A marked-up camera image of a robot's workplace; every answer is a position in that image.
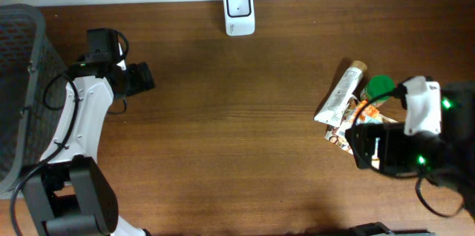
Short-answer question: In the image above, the orange tissue pack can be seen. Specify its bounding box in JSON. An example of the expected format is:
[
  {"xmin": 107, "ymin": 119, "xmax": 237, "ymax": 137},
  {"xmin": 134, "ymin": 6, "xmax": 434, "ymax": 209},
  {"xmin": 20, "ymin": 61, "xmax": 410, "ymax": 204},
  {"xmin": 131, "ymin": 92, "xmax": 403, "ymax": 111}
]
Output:
[{"xmin": 347, "ymin": 100, "xmax": 382, "ymax": 124}]

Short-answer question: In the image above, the brown grain bag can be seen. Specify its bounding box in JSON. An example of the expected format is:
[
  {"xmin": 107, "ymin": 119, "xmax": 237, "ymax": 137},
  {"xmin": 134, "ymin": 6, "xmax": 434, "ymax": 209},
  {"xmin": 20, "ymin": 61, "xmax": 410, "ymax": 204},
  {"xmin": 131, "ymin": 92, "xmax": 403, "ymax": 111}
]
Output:
[{"xmin": 324, "ymin": 94, "xmax": 400, "ymax": 170}]

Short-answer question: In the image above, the green lid jar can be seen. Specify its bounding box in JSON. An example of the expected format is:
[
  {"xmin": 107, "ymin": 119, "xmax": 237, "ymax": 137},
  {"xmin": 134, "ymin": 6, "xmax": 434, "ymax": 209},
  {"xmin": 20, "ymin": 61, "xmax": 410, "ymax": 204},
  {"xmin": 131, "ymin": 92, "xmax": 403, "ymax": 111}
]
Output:
[{"xmin": 360, "ymin": 75, "xmax": 395, "ymax": 108}]

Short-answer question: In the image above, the white cream tube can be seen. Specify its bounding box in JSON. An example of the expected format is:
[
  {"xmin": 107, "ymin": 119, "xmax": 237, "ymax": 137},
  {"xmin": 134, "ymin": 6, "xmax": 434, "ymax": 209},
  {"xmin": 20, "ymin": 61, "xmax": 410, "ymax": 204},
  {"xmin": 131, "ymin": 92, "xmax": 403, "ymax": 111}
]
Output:
[{"xmin": 314, "ymin": 60, "xmax": 367, "ymax": 127}]

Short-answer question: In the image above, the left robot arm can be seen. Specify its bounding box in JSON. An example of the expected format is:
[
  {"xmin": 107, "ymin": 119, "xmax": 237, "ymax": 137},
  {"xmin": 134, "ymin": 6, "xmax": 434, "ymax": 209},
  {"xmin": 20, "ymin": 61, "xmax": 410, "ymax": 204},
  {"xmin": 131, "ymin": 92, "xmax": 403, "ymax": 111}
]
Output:
[{"xmin": 10, "ymin": 28, "xmax": 155, "ymax": 235}]

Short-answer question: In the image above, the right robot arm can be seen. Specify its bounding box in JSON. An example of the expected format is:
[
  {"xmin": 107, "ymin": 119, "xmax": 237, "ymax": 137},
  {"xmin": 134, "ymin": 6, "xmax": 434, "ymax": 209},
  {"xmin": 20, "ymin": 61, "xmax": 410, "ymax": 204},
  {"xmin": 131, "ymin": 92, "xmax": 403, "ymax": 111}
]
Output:
[{"xmin": 345, "ymin": 76, "xmax": 474, "ymax": 215}]

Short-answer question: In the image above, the white barcode scanner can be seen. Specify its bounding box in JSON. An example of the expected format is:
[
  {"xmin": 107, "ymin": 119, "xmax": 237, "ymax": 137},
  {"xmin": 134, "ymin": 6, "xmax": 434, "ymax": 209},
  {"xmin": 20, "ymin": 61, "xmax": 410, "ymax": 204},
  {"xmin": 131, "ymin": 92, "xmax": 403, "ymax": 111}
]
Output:
[{"xmin": 223, "ymin": 0, "xmax": 255, "ymax": 36}]

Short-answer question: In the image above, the grey plastic basket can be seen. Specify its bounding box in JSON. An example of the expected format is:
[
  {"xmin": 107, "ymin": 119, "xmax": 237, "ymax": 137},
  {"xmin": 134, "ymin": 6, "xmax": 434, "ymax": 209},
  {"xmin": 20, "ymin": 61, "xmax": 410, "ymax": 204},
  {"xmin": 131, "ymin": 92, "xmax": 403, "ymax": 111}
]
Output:
[{"xmin": 1, "ymin": 4, "xmax": 66, "ymax": 200}]

